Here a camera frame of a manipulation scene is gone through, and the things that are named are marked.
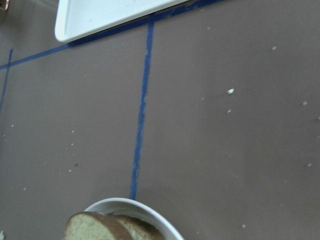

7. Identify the bread slice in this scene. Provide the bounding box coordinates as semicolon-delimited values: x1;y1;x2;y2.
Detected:
113;215;165;240
63;211;132;240

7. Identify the white plate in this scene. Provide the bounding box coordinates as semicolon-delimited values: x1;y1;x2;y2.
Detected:
85;197;185;240

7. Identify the cream bear tray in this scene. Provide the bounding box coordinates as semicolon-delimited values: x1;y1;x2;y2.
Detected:
54;0;186;43

